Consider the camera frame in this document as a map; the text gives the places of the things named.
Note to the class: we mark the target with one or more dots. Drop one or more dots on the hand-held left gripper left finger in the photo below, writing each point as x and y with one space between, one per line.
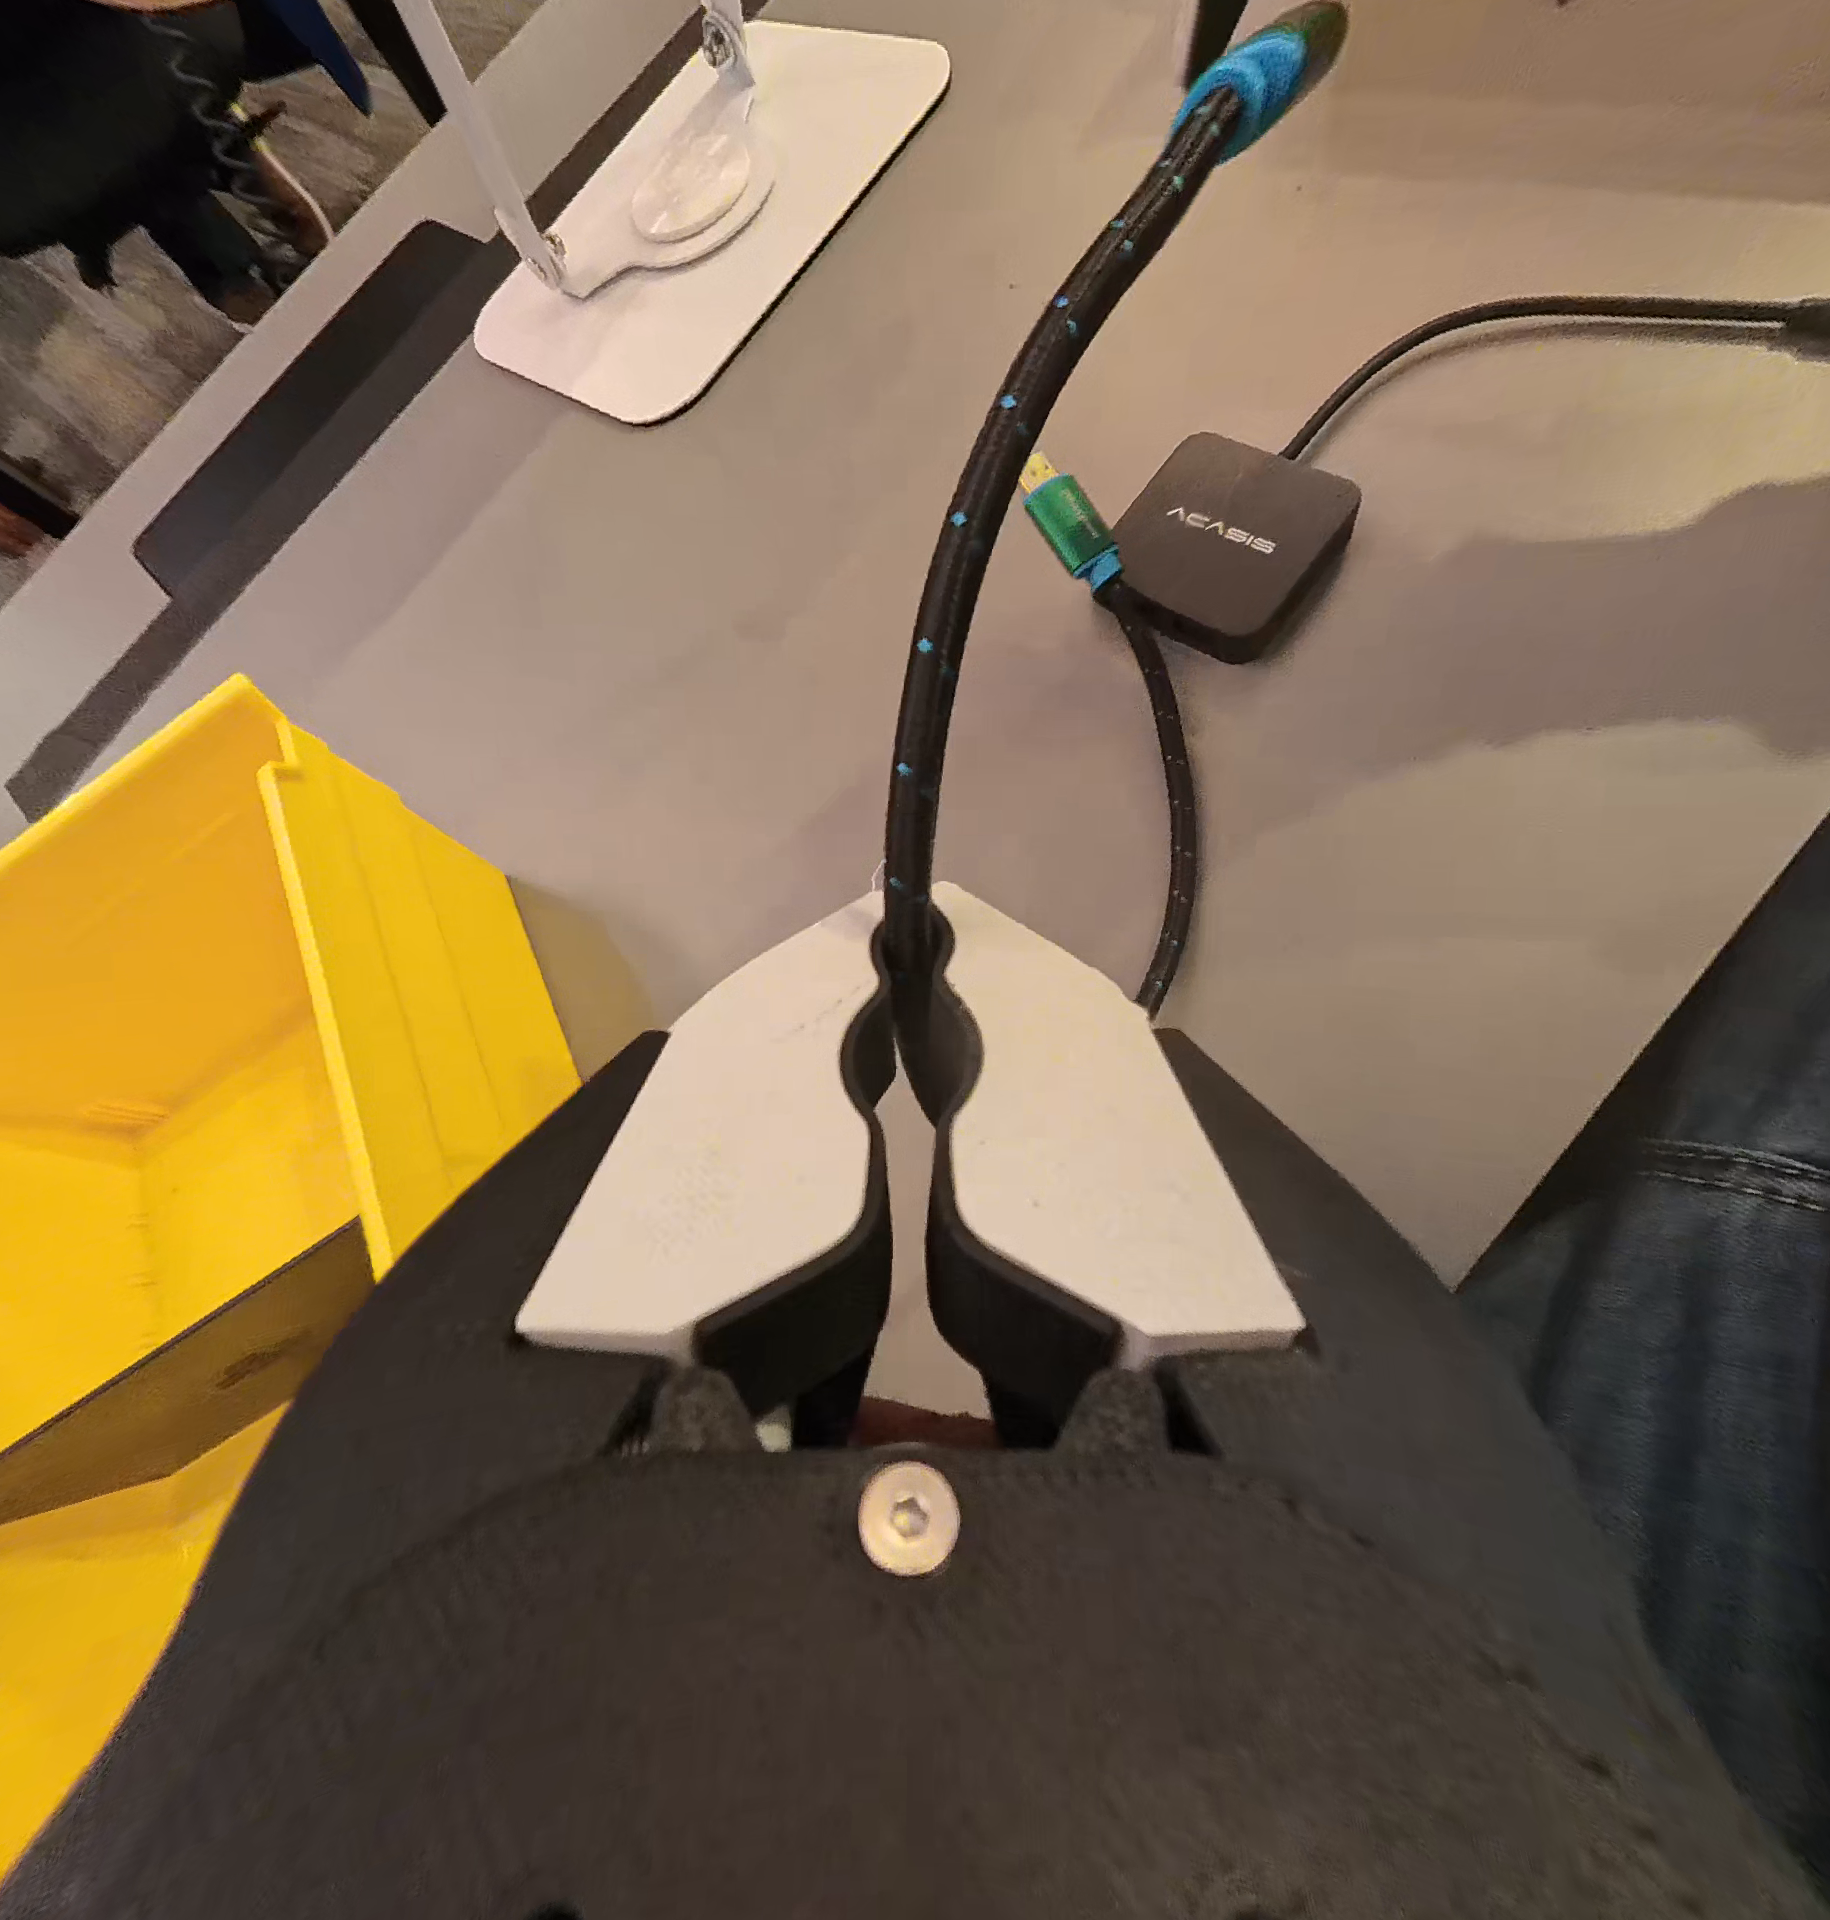
691 1170

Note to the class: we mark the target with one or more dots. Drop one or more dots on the yellow plastic bin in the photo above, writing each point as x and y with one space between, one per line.
137 960

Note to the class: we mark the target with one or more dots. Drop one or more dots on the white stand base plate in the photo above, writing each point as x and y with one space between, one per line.
825 151

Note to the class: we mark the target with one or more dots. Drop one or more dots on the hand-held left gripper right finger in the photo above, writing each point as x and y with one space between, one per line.
1142 1170

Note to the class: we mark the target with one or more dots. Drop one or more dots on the black office chair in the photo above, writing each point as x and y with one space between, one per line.
75 136

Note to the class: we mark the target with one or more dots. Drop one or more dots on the person's leg in jeans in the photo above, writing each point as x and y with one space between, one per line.
1728 1320

